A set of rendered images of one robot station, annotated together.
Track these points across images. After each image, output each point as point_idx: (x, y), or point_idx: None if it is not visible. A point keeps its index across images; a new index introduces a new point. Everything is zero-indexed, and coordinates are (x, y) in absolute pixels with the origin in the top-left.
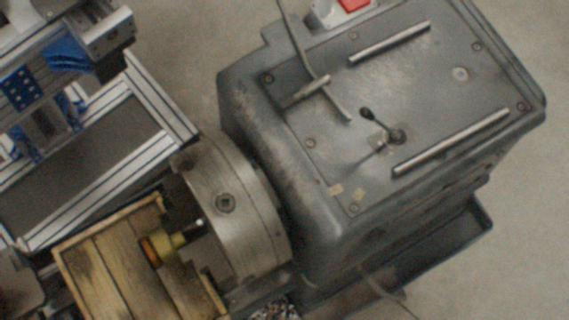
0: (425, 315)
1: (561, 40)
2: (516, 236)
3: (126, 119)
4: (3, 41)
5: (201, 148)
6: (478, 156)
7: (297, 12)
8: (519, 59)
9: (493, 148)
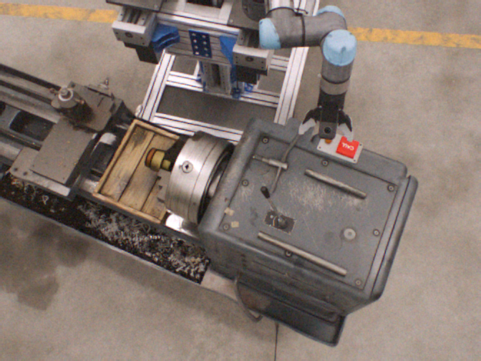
0: (280, 357)
1: None
2: None
3: (260, 115)
4: (208, 13)
5: (210, 139)
6: (306, 275)
7: (406, 156)
8: None
9: (318, 281)
